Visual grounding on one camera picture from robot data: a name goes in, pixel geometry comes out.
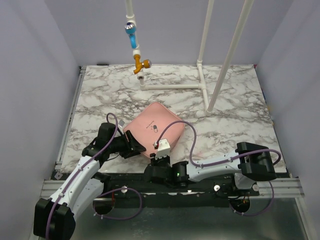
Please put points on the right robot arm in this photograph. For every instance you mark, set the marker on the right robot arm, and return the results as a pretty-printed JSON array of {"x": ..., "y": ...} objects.
[{"x": 253, "y": 161}]

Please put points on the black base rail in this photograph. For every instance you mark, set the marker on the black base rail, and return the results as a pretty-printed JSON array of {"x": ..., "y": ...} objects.
[{"x": 210, "y": 192}]

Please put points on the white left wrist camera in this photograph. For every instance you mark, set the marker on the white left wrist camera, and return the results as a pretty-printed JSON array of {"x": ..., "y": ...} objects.
[{"x": 121, "y": 124}]

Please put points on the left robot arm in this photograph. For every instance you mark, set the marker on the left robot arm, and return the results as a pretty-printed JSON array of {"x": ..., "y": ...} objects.
[{"x": 55, "y": 217}]

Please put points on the pink medicine kit case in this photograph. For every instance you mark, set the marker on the pink medicine kit case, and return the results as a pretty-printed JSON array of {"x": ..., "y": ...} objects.
[{"x": 149, "y": 124}]

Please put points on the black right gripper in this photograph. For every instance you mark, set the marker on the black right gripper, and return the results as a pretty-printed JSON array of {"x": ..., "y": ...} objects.
[{"x": 160, "y": 161}]

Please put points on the blue valve handle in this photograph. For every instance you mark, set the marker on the blue valve handle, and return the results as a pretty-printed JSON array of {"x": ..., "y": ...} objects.
[{"x": 130, "y": 29}]

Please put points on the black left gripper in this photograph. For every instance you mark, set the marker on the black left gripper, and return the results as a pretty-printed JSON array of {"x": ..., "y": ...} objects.
[{"x": 135, "y": 147}]

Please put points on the orange brass faucet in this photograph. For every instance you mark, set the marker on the orange brass faucet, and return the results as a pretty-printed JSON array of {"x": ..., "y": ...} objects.
[{"x": 139, "y": 65}]

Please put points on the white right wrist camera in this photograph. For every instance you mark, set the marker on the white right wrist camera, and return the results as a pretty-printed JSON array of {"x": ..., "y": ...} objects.
[{"x": 162, "y": 148}]

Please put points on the white PVC pipe frame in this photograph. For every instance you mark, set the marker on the white PVC pipe frame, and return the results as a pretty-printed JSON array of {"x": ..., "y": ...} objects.
[{"x": 209, "y": 102}]

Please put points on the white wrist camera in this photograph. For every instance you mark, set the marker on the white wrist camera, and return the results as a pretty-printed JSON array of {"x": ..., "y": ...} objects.
[
  {"x": 162, "y": 148},
  {"x": 121, "y": 124}
]

